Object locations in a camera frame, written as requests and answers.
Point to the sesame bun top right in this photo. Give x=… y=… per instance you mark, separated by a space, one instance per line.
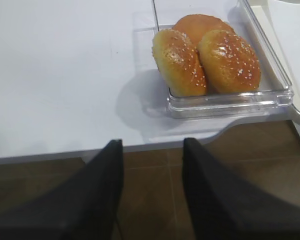
x=229 y=61

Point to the sesame bun top left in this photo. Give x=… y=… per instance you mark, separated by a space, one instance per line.
x=178 y=62

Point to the clear bun container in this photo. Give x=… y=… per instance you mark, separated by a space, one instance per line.
x=275 y=89

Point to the sesame bun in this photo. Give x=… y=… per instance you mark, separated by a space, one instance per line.
x=178 y=62
x=229 y=61

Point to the plain bun half rear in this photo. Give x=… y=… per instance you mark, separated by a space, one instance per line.
x=195 y=26

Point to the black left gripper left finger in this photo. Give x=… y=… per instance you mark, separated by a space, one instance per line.
x=82 y=208

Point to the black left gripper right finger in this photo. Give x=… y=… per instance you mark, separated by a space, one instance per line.
x=224 y=206

